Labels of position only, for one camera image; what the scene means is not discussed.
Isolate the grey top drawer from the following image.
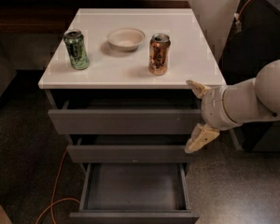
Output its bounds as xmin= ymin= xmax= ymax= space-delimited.
xmin=49 ymin=94 xmax=203 ymax=134

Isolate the grey bottom drawer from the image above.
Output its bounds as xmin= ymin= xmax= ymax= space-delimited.
xmin=70 ymin=163 xmax=199 ymax=224

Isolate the grey drawer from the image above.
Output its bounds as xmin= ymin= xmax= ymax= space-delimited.
xmin=49 ymin=94 xmax=203 ymax=134
xmin=70 ymin=163 xmax=199 ymax=224
xmin=67 ymin=134 xmax=193 ymax=163

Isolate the white paper bowl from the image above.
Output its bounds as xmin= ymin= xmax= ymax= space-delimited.
xmin=107 ymin=28 xmax=146 ymax=52

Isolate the white cabinet top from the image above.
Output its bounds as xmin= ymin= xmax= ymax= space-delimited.
xmin=39 ymin=8 xmax=225 ymax=89

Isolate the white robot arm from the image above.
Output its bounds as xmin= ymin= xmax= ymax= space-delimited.
xmin=185 ymin=60 xmax=280 ymax=154

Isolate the grey middle drawer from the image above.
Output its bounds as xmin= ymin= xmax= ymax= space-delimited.
xmin=67 ymin=134 xmax=193 ymax=163

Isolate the green drink can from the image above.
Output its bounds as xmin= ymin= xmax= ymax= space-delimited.
xmin=63 ymin=29 xmax=90 ymax=70

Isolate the dark side cabinet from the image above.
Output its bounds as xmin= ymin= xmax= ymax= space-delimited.
xmin=219 ymin=0 xmax=280 ymax=152

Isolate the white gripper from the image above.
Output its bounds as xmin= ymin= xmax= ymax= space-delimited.
xmin=185 ymin=80 xmax=241 ymax=154

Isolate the orange drink can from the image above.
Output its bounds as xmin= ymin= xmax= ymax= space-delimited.
xmin=148 ymin=34 xmax=171 ymax=76

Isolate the orange floor cable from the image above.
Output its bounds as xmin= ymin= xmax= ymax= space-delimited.
xmin=35 ymin=147 xmax=86 ymax=224

